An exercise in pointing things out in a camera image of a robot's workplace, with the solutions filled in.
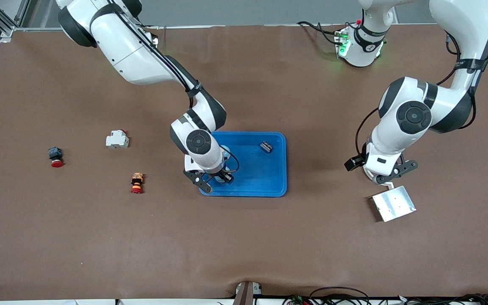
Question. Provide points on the white curved plastic bracket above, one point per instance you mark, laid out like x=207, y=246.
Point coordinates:
x=389, y=185

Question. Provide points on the dark capacitor grey stripe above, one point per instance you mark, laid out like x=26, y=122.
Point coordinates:
x=266, y=147

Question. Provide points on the red mushroom pushbutton black body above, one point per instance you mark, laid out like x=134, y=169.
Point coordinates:
x=56, y=156

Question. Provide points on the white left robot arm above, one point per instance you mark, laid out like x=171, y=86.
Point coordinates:
x=413, y=116

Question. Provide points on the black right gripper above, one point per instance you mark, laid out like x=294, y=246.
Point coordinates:
x=225, y=176

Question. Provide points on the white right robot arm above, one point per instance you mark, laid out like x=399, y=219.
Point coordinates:
x=121, y=46

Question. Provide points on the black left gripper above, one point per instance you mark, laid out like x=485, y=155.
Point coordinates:
x=353, y=162

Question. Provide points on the orange red emergency stop button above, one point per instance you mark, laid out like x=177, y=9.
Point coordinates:
x=137, y=183

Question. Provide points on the white circuit breaker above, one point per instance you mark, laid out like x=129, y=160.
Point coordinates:
x=117, y=140

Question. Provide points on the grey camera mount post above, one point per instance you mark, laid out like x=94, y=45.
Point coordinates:
x=246, y=294

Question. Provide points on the aluminium frame profile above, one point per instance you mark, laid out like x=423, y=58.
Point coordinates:
x=6, y=33

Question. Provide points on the silver metal power supply box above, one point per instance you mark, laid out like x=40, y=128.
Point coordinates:
x=394, y=203

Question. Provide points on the base connector box green light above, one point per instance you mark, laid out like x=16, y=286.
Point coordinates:
x=342, y=42

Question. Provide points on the blue plastic tray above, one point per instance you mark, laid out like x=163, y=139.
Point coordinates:
x=256, y=178

